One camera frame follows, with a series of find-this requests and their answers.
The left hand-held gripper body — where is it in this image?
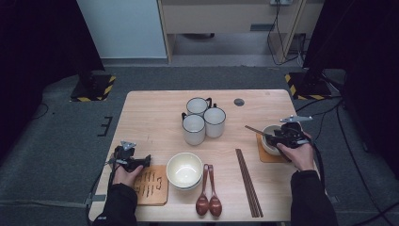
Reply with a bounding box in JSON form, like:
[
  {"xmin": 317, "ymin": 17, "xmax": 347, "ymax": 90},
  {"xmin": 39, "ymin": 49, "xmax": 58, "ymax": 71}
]
[{"xmin": 112, "ymin": 140, "xmax": 142, "ymax": 172}]

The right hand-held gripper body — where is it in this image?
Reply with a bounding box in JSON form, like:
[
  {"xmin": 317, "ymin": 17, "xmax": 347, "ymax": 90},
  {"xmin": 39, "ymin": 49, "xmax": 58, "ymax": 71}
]
[{"xmin": 276, "ymin": 115, "xmax": 313, "ymax": 150}]

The cream ceramic bowl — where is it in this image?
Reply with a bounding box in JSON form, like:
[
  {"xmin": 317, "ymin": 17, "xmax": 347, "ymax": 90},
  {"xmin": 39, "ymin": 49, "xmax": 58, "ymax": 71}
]
[
  {"xmin": 261, "ymin": 124, "xmax": 285, "ymax": 157},
  {"xmin": 169, "ymin": 181, "xmax": 202, "ymax": 191},
  {"xmin": 166, "ymin": 152, "xmax": 204, "ymax": 188}
]

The wooden coaster with cut pattern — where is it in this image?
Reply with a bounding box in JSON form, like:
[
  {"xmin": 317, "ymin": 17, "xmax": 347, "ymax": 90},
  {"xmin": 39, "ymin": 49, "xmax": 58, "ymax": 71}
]
[
  {"xmin": 256, "ymin": 133, "xmax": 293, "ymax": 164},
  {"xmin": 133, "ymin": 165, "xmax": 169, "ymax": 207}
]

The white ribbed mug black rim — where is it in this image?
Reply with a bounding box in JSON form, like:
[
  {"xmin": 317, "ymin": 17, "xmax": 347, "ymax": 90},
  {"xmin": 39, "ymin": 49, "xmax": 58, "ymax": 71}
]
[
  {"xmin": 202, "ymin": 104, "xmax": 227, "ymax": 139},
  {"xmin": 185, "ymin": 96, "xmax": 214, "ymax": 118},
  {"xmin": 181, "ymin": 112, "xmax": 206, "ymax": 146}
]

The person's left hand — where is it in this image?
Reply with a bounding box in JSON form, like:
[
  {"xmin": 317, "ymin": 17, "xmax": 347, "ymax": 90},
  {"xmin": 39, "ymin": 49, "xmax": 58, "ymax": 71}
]
[{"xmin": 112, "ymin": 165, "xmax": 144, "ymax": 188}]

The person's right hand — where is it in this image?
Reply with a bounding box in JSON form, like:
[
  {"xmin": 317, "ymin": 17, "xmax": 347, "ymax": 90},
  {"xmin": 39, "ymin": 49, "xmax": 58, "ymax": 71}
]
[{"xmin": 277, "ymin": 133, "xmax": 315, "ymax": 172}]

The row of dark chopsticks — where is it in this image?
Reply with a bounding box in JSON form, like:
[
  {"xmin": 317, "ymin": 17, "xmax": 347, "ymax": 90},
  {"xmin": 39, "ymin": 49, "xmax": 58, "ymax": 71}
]
[{"xmin": 234, "ymin": 148, "xmax": 264, "ymax": 218}]

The black stand with striped base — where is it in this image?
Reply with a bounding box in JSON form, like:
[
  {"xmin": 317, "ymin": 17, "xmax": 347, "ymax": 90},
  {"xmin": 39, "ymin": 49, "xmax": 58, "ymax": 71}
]
[
  {"xmin": 284, "ymin": 60, "xmax": 334, "ymax": 102},
  {"xmin": 69, "ymin": 59, "xmax": 117, "ymax": 103}
]

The brown wooden spoon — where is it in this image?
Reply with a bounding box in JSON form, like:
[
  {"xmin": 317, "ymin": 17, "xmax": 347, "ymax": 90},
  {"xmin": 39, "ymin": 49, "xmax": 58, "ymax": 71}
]
[
  {"xmin": 195, "ymin": 163, "xmax": 211, "ymax": 217},
  {"xmin": 208, "ymin": 164, "xmax": 223, "ymax": 218}
]

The grey floor tape strip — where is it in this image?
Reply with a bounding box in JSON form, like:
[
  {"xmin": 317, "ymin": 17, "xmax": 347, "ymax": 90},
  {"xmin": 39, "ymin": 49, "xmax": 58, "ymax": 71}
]
[{"xmin": 0, "ymin": 200, "xmax": 88, "ymax": 209}]

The black curtain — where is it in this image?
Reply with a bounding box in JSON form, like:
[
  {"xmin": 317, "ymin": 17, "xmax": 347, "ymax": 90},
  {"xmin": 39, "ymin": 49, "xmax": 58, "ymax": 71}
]
[
  {"xmin": 302, "ymin": 0, "xmax": 399, "ymax": 180},
  {"xmin": 0, "ymin": 0, "xmax": 106, "ymax": 164}
]

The light wooden desk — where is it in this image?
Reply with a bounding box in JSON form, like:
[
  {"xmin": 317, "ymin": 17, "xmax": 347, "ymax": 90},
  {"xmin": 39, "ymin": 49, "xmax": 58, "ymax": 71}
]
[{"xmin": 156, "ymin": 0, "xmax": 326, "ymax": 65}]

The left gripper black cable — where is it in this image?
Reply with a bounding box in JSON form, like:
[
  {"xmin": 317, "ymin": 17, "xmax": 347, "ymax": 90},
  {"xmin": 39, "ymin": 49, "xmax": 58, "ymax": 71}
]
[{"xmin": 86, "ymin": 158, "xmax": 117, "ymax": 220}]

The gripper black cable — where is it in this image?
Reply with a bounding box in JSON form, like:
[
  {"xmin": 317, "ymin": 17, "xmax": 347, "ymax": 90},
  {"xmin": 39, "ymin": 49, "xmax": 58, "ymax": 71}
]
[
  {"xmin": 86, "ymin": 158, "xmax": 117, "ymax": 220},
  {"xmin": 309, "ymin": 140, "xmax": 326, "ymax": 190}
]

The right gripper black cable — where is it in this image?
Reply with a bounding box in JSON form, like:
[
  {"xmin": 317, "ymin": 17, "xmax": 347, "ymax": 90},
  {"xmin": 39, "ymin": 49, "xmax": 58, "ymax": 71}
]
[{"xmin": 309, "ymin": 140, "xmax": 326, "ymax": 190}]

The thin black floor cable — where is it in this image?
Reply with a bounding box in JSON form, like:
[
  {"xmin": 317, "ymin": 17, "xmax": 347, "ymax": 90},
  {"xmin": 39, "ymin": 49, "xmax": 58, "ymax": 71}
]
[
  {"xmin": 31, "ymin": 103, "xmax": 50, "ymax": 121},
  {"xmin": 297, "ymin": 103, "xmax": 343, "ymax": 146},
  {"xmin": 295, "ymin": 95, "xmax": 344, "ymax": 114}
]

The long black floor cable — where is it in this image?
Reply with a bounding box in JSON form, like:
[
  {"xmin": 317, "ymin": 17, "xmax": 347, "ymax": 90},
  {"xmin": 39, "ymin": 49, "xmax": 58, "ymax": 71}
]
[{"xmin": 335, "ymin": 100, "xmax": 399, "ymax": 226}]

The black hanging power cable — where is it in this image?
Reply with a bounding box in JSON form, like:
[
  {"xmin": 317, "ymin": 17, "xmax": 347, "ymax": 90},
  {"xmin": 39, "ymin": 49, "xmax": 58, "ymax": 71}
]
[{"xmin": 267, "ymin": 3, "xmax": 300, "ymax": 66}]

